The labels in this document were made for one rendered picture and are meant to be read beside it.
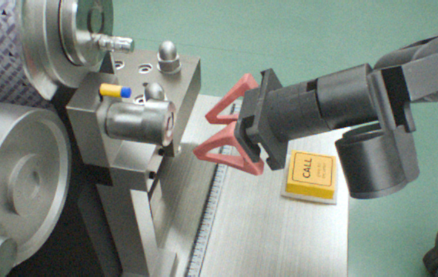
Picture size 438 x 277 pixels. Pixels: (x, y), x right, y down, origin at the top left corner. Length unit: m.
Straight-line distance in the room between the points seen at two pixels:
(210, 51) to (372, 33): 0.91
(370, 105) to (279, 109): 0.09
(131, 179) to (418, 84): 0.28
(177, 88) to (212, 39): 1.93
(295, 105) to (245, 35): 2.17
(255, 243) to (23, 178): 0.37
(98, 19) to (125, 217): 0.21
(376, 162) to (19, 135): 0.31
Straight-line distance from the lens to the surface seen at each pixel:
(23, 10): 0.35
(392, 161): 0.47
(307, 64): 2.45
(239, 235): 0.66
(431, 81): 0.48
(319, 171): 0.71
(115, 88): 0.36
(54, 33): 0.37
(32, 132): 0.38
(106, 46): 0.41
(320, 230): 0.68
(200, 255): 0.64
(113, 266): 0.60
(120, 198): 0.48
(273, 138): 0.48
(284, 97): 0.47
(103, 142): 0.41
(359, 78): 0.45
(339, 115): 0.46
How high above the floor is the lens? 1.46
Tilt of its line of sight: 46 degrees down
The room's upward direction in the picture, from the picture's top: straight up
